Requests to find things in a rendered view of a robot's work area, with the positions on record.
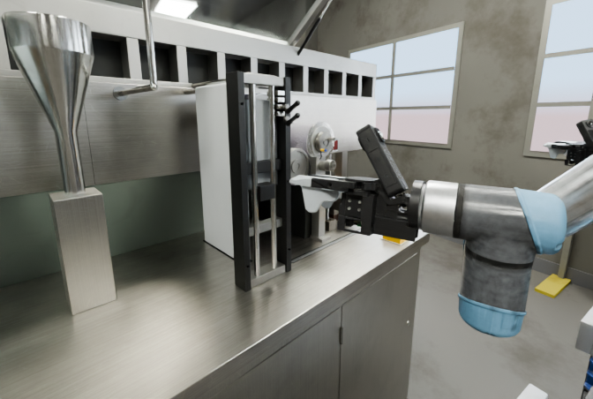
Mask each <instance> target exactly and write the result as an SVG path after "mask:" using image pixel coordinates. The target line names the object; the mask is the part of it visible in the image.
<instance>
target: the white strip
mask: <svg viewBox="0 0 593 399"><path fill-rule="evenodd" d="M184 94H186V95H187V94H195V95H196V109H197V122H198V135H199V162H200V175H201V189H202V203H203V216H204V230H205V240H203V241H204V242H205V243H207V244H209V245H211V246H212V247H213V248H215V249H216V250H218V251H219V252H221V253H223V254H225V255H226V256H228V257H229V258H231V259H232V260H234V246H233V226H232V206H231V187H230V167H229V129H228V110H227V90H226V83H221V84H215V85H209V86H203V87H194V88H188V89H185V90H184Z"/></svg>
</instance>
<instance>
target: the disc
mask: <svg viewBox="0 0 593 399"><path fill-rule="evenodd" d="M320 126H325V127H326V128H327V129H328V130H329V131H330V132H331V134H332V137H334V132H333V130H332V128H331V126H330V125H329V124H328V123H326V122H317V123H316V124H314V125H313V126H312V128H311V129H310V131H309V133H308V136H307V142H306V146H307V151H308V154H309V156H310V157H311V156H315V155H314V154H313V152H312V148H311V139H312V134H313V133H314V131H315V130H316V129H317V128H318V127H320ZM333 149H334V141H333V142H332V147H331V150H330V152H329V154H328V155H327V156H326V160H327V159H328V158H329V156H330V155H331V153H332V152H333Z"/></svg>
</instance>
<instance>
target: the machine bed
mask: <svg viewBox="0 0 593 399"><path fill-rule="evenodd" d="M337 224H338V223H336V229H335V230H331V231H326V230H325V234H327V235H329V236H331V239H329V240H327V241H326V242H323V243H321V242H319V241H317V240H314V239H312V238H309V237H308V238H306V239H304V238H302V237H299V236H296V235H294V234H292V233H291V259H294V258H295V257H297V256H299V255H302V254H304V253H306V252H309V251H311V250H313V249H315V248H318V247H320V246H322V245H325V244H327V243H329V242H331V241H334V240H335V239H337V238H339V237H343V236H345V235H347V234H349V233H351V232H347V231H343V230H338V229H337ZM381 237H383V236H381V235H376V234H372V235H370V236H366V235H361V234H356V235H354V236H351V237H348V238H346V239H344V240H342V241H340V242H338V243H336V244H334V245H331V246H328V247H327V248H325V249H323V250H321V251H319V252H315V253H314V254H312V255H310V256H308V257H305V258H303V259H301V260H299V261H297V262H294V263H291V271H288V272H284V273H282V274H280V275H277V276H275V277H273V278H271V279H269V280H267V281H265V282H263V283H261V284H258V285H256V286H254V287H252V288H251V290H249V291H247V292H245V291H243V290H241V289H240V288H239V287H237V286H236V285H235V266H234V260H232V259H231V258H229V257H228V256H226V255H225V254H223V253H221V252H219V251H218V250H216V249H215V248H213V247H212V246H211V245H209V244H207V243H205V242H204V241H203V240H205V231H201V232H198V233H194V234H190V235H188V236H184V237H179V238H176V239H172V240H169V241H166V242H162V243H159V244H156V245H150V246H148V247H144V248H141V249H138V250H135V251H131V252H126V253H122V254H119V255H116V256H113V257H111V260H112V267H113V274H114V280H115V287H116V300H113V301H110V302H108V303H106V304H103V305H99V306H96V307H94V308H92V309H89V310H86V311H84V312H80V313H77V314H75V315H72V314H71V310H70V307H69V305H68V302H67V299H66V296H65V290H64V280H63V275H62V271H59V272H56V273H53V274H50V275H44V276H41V277H37V278H34V279H31V280H28V281H24V282H19V283H15V284H13V285H9V286H6V287H3V288H0V399H200V398H202V397H203V396H204V395H206V394H208V393H209V392H211V391H212V390H214V389H215V388H217V387H219V386H220V385H221V384H222V383H223V382H225V381H226V380H228V379H230V378H231V377H233V376H234V375H235V374H237V373H239V372H240V371H242V370H243V369H244V368H245V367H247V366H248V365H250V364H251V363H253V362H254V361H256V360H257V359H259V358H261V357H262V356H263V355H265V354H266V353H268V352H269V351H270V350H272V349H273V348H275V347H276V346H278V345H279V344H280V343H282V342H284V341H285V340H287V339H288V338H290V337H291V336H292V335H293V334H295V333H296V332H298V331H299V330H301V329H302V328H304V327H306V326H307V325H308V324H310V323H311V322H313V321H314V320H316V319H317V318H318V317H320V316H321V315H322V314H324V313H325V312H327V311H329V310H330V309H332V308H333V307H335V306H336V305H338V304H339V303H340V302H341V301H343V300H344V299H346V298H347V297H349V296H351V295H352V294H353V293H355V292H356V291H358V290H360V289H361V288H363V287H364V286H365V285H366V284H367V283H369V282H371V281H372V280H374V279H375V278H377V277H378V276H380V275H381V274H383V273H384V272H386V271H387V270H388V269H389V268H391V267H393V266H394V265H396V264H397V263H398V262H400V261H401V260H403V259H405V258H406V257H408V256H409V255H410V254H411V253H413V252H414V251H416V250H417V249H419V248H420V247H422V246H423V245H425V244H426V243H428V242H429V239H430V233H425V232H422V231H421V230H419V231H418V237H417V238H416V241H415V242H412V241H408V242H407V243H405V244H404V245H396V244H393V243H390V242H387V241H385V240H382V239H380V238H381Z"/></svg>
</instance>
